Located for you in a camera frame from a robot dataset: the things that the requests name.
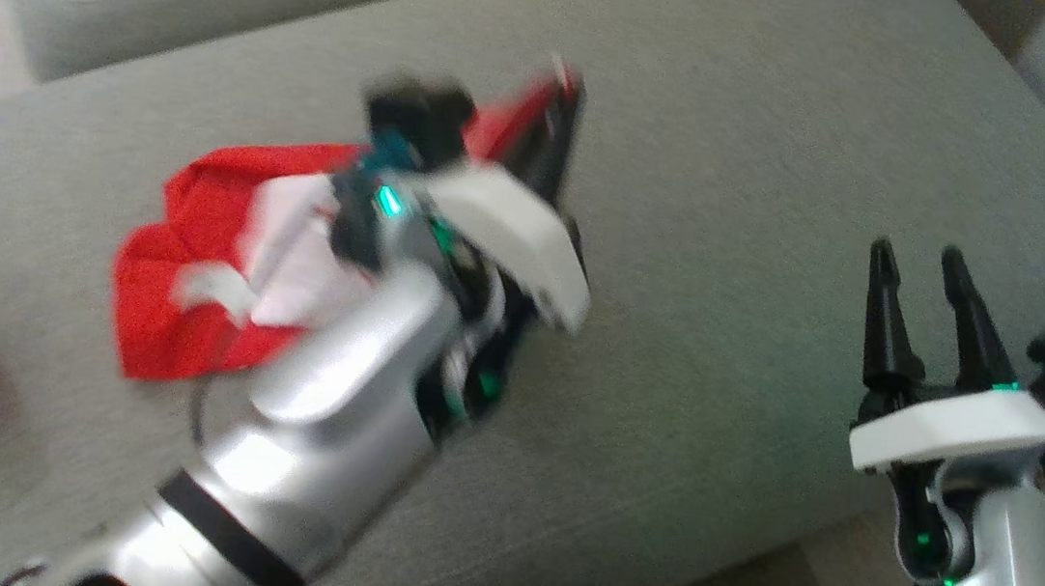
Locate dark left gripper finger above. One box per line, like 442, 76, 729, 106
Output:
499, 88, 566, 195
540, 70, 593, 210

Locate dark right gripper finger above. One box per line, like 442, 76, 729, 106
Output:
856, 235, 941, 396
926, 244, 1033, 398

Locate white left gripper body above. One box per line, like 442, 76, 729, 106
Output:
393, 154, 607, 336

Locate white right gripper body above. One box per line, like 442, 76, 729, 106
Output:
843, 371, 1045, 493

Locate red jersey with striped trim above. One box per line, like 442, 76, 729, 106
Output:
100, 14, 588, 424

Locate grey sofa seat cushion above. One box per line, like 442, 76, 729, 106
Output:
0, 0, 1045, 586

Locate black left cable, blue plug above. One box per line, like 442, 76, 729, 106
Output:
184, 373, 219, 452

